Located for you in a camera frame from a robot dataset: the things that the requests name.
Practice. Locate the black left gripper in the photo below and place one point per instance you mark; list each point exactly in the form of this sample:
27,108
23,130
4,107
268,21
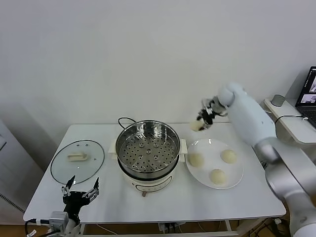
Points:
73,198

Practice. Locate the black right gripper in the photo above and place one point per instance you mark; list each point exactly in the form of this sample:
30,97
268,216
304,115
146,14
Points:
209,118

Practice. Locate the white steamed baozi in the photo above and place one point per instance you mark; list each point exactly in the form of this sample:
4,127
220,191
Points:
217,176
228,156
195,126
196,160

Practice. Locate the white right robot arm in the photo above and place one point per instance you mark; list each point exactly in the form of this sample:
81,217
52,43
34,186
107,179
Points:
249,118

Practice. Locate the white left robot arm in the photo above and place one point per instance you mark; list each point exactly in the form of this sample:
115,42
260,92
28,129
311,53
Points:
70,228

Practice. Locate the perforated steel steamer basket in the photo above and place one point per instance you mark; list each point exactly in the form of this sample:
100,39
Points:
148,153

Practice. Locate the glass pot lid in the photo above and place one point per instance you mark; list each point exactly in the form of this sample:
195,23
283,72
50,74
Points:
79,170

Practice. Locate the white round plate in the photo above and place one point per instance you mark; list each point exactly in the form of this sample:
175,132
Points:
205,148

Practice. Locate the white floor appliance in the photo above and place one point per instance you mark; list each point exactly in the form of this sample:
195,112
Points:
14,168

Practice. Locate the white side desk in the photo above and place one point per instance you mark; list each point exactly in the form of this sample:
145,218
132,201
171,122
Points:
296,130

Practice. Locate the white power strip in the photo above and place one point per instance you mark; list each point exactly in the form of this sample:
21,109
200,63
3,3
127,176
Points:
170,226

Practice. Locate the open dark laptop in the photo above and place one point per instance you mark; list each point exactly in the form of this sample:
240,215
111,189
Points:
308,98

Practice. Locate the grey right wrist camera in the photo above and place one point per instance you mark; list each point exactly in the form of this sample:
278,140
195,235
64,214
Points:
208,103

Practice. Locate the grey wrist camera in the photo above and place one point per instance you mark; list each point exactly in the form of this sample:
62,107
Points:
58,219
208,103

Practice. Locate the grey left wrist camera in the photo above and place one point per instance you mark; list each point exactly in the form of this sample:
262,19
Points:
58,219

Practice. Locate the white table frame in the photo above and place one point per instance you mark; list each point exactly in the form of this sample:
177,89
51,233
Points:
228,225

